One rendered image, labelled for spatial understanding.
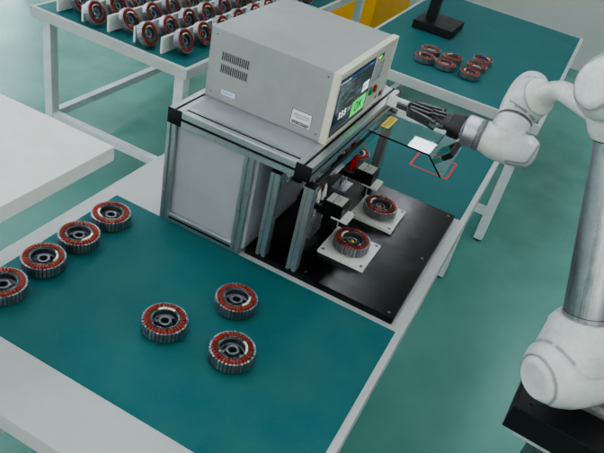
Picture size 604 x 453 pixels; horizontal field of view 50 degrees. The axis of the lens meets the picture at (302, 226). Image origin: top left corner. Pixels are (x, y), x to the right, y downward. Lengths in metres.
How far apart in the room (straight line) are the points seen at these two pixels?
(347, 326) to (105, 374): 0.63
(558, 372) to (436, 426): 1.24
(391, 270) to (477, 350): 1.14
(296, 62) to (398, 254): 0.68
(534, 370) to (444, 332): 1.56
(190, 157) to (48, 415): 0.78
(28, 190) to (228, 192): 0.69
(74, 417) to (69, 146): 0.56
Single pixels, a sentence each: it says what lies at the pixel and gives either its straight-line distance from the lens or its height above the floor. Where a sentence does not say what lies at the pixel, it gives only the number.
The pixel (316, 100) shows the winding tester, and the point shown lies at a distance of 1.72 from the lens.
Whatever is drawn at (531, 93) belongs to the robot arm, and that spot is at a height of 1.33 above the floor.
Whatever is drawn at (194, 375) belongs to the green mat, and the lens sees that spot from 1.55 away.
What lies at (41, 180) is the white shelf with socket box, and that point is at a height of 1.21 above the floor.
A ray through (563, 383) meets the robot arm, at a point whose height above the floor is 1.01.
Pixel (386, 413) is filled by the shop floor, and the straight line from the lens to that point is 2.60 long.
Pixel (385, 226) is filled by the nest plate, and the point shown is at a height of 0.78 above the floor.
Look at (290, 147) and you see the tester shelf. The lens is 1.71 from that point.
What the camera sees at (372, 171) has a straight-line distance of 2.10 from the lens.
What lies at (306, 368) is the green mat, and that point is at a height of 0.75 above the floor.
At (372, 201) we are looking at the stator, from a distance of 2.16.
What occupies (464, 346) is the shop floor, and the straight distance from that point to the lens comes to 3.00.
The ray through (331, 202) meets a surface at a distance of 1.89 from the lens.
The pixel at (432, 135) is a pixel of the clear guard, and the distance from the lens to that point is 2.10.
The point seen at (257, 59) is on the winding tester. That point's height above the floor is 1.27.
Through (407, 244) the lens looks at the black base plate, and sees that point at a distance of 2.08.
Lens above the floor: 1.93
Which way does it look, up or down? 35 degrees down
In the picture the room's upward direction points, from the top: 14 degrees clockwise
